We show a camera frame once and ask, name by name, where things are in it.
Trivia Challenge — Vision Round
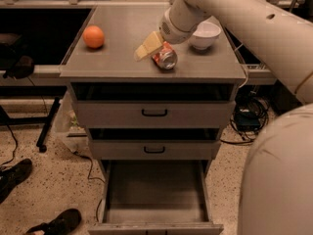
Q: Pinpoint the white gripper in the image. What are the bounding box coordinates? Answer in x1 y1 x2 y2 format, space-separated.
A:
134 8 196 62

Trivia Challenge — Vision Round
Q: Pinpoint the red coke can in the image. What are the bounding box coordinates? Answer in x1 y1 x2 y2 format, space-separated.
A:
152 42 178 70

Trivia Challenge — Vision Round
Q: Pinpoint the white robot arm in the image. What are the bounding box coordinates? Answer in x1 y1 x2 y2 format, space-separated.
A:
134 0 313 235

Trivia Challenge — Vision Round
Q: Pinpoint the top grey drawer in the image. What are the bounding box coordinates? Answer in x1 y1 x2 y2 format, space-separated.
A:
71 82 235 128

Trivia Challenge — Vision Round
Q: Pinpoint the grey drawer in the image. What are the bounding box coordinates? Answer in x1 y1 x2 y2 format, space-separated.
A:
89 128 221 160
71 82 235 128
88 161 223 235

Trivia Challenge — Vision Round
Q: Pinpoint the grey drawer cabinet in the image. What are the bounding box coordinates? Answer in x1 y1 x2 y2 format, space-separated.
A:
59 5 246 235

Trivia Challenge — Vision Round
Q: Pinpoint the middle grey drawer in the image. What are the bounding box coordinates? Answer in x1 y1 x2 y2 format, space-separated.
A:
89 128 221 160

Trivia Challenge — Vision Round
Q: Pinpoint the bottom grey drawer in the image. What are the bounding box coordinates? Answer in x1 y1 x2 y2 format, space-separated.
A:
88 161 223 235

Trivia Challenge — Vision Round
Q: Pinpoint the white bowl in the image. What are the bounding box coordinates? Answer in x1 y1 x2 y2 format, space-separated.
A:
189 22 221 50

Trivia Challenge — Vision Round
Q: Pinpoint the orange fruit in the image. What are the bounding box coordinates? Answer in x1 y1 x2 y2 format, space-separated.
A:
82 25 105 49

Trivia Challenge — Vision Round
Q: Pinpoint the clear plastic bag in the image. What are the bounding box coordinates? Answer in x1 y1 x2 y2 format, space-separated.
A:
52 92 88 152

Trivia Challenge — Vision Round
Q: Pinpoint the black table leg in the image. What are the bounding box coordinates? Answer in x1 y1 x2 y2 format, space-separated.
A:
0 98 61 153

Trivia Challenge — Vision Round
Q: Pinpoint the black shoe upper left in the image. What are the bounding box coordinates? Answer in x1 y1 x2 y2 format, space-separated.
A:
0 159 32 204

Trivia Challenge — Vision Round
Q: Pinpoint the black shoe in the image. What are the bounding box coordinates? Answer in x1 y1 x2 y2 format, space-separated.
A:
0 159 32 204
24 209 82 235

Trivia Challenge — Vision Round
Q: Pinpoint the black shoe lower left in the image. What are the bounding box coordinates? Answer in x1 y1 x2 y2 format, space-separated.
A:
24 209 82 235

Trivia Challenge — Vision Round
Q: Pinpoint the black cable bundle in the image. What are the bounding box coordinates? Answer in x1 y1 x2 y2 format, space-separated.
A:
220 95 270 146

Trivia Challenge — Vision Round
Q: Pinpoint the black floor cable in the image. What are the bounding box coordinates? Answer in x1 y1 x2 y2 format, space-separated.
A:
71 150 107 223

